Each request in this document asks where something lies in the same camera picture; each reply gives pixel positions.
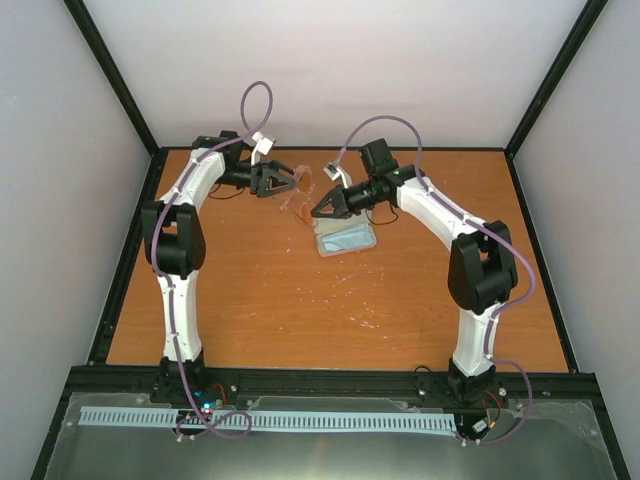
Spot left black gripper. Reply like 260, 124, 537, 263
215, 159, 301, 199

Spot transparent orange sunglasses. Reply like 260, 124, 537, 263
279, 165, 315, 228

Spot pink glasses case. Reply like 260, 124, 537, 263
314, 213, 377, 257

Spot light blue cleaning cloth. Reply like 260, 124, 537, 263
321, 230, 372, 253

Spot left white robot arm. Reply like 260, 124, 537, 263
141, 131, 296, 403

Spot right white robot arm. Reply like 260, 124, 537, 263
312, 139, 518, 404

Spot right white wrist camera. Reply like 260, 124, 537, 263
323, 162, 352, 188

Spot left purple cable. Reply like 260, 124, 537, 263
149, 81, 275, 441

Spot purple cable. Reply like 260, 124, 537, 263
337, 114, 539, 447
149, 81, 275, 441

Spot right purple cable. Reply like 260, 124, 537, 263
337, 114, 539, 447

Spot light blue slotted cable duct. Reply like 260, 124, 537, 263
77, 406, 456, 436

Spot black aluminium frame rail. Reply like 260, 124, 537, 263
64, 365, 599, 404

